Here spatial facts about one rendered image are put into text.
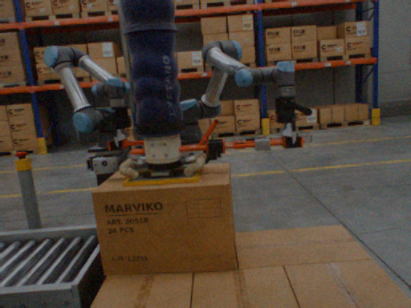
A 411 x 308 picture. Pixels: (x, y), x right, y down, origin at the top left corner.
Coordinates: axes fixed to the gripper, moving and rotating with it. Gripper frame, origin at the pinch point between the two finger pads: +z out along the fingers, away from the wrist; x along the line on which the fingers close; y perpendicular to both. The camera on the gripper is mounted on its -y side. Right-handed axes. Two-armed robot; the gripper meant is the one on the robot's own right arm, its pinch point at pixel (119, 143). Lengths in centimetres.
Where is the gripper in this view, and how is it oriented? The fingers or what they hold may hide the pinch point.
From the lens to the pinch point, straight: 205.6
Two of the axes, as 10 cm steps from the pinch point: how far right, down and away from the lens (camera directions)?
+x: 0.7, -2.0, 9.8
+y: 9.9, -0.7, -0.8
